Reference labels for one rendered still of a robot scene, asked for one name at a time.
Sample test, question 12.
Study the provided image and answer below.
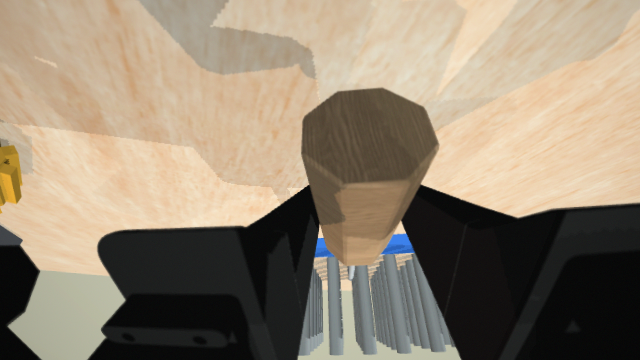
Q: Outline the blue tape strip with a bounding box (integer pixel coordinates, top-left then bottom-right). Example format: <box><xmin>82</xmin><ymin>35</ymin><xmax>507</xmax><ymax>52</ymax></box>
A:
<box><xmin>315</xmin><ymin>233</ymin><xmax>415</xmax><ymax>257</ymax></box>

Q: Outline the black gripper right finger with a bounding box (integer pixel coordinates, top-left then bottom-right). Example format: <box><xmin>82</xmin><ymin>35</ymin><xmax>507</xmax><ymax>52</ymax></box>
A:
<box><xmin>401</xmin><ymin>184</ymin><xmax>640</xmax><ymax>360</ymax></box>

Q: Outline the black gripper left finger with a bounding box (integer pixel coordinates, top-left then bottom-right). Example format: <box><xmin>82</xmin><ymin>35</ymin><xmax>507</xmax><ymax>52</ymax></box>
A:
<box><xmin>97</xmin><ymin>185</ymin><xmax>320</xmax><ymax>360</ymax></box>

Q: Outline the yellow-handled screwdriver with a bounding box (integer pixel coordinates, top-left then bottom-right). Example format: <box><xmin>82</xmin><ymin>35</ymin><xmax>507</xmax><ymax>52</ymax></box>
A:
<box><xmin>0</xmin><ymin>141</ymin><xmax>22</xmax><ymax>206</ymax></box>

